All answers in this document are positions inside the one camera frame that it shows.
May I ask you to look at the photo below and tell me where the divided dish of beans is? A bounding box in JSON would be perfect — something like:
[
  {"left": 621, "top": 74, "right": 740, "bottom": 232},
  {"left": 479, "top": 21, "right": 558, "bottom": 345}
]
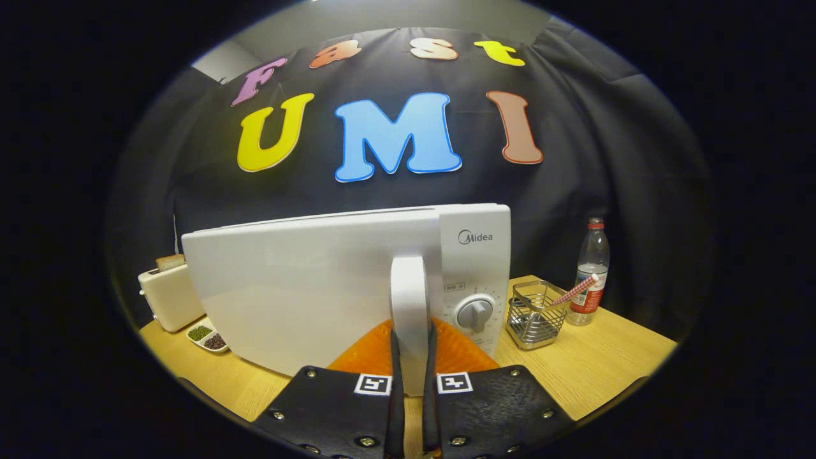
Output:
[{"left": 186, "top": 322, "right": 230, "bottom": 354}]

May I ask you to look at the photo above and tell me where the red striped straw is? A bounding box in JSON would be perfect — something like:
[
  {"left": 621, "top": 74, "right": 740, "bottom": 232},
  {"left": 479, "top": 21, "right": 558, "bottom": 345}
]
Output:
[{"left": 551, "top": 274, "right": 600, "bottom": 307}]

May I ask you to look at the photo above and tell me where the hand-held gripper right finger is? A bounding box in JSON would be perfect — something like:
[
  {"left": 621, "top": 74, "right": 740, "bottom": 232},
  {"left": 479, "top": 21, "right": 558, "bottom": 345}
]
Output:
[{"left": 423, "top": 317, "right": 578, "bottom": 459}]

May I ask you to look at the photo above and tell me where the clear bottle with red label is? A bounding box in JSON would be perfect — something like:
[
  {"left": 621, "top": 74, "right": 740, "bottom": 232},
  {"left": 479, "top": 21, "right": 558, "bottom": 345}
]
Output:
[{"left": 567, "top": 217, "right": 611, "bottom": 326}]

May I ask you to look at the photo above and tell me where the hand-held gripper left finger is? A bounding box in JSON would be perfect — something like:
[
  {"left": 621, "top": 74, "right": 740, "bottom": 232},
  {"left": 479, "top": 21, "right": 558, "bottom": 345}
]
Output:
[{"left": 252, "top": 319, "right": 407, "bottom": 459}]

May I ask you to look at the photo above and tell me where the black backdrop cloth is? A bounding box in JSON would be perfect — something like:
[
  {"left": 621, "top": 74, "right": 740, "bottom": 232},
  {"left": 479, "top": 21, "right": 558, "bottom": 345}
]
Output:
[{"left": 105, "top": 16, "right": 711, "bottom": 342}]

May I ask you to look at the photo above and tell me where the white microwave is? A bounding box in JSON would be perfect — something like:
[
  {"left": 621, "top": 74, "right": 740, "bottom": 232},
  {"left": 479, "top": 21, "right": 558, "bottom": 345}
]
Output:
[{"left": 181, "top": 203, "right": 512, "bottom": 397}]

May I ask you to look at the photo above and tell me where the cream toaster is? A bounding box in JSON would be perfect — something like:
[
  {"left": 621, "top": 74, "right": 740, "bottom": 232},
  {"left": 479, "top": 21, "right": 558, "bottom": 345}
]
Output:
[{"left": 138, "top": 261, "right": 206, "bottom": 333}]

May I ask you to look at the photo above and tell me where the metal wire basket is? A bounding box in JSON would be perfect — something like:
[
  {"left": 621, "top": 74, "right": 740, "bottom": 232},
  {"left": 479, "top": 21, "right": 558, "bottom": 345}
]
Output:
[{"left": 506, "top": 280, "right": 570, "bottom": 351}]

